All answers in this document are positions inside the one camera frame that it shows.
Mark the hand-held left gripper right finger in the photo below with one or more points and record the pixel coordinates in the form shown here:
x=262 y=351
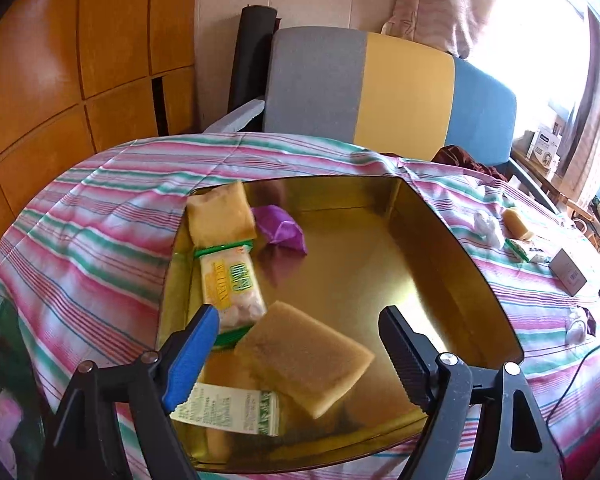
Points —
x=404 y=355

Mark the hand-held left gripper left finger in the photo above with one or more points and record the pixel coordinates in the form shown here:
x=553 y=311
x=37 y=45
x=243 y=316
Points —
x=190 y=360

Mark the purple snack packet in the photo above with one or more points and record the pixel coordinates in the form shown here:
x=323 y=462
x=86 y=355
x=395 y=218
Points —
x=589 y=320
x=280 y=227

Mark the small grey cardboard box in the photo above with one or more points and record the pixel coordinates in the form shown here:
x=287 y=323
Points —
x=569 y=272

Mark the white snack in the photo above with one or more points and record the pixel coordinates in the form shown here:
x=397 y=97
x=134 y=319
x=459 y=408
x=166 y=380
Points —
x=487 y=225
x=575 y=327

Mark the green yellow snack packet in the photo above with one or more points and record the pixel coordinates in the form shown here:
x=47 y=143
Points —
x=230 y=290

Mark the green rice cracker packet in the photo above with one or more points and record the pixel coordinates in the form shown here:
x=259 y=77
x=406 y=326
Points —
x=527 y=251

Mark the gold metal tin box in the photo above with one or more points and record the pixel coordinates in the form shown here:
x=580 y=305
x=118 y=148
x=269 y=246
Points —
x=355 y=270

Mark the tan sponge block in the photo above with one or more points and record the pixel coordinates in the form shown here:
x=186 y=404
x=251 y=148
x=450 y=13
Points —
x=300 y=355

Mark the small yellow cake packet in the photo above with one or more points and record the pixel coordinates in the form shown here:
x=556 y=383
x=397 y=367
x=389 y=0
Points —
x=517 y=222

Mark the large yellow cake packet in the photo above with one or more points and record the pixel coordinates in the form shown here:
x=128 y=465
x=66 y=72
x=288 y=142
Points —
x=220 y=215

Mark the wooden side table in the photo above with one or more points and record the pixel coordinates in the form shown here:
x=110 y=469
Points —
x=574 y=207

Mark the white printed carton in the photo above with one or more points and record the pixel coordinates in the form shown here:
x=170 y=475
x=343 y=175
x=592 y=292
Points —
x=542 y=152

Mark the pink green striped tablecloth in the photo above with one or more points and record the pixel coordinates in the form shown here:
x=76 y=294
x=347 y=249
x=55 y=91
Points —
x=105 y=220

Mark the hanging striped curtain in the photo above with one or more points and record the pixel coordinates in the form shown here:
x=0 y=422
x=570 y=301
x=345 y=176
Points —
x=594 y=125

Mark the pink soft item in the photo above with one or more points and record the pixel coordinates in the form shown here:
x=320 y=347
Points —
x=5 y=422

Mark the dark red cloth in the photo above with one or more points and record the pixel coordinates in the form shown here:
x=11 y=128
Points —
x=459 y=157

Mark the window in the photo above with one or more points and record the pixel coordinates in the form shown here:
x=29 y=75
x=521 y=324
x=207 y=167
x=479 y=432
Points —
x=529 y=25

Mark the grey yellow blue armchair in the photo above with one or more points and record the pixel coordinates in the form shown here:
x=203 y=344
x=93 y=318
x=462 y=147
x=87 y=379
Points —
x=315 y=85

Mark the black rolled mat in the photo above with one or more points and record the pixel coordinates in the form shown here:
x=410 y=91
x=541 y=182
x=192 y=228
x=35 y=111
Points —
x=247 y=60

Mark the bundled beige patterned curtain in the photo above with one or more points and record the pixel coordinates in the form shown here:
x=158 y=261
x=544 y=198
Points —
x=439 y=5

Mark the wooden wardrobe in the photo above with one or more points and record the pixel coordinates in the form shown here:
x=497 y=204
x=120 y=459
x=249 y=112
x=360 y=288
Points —
x=40 y=60

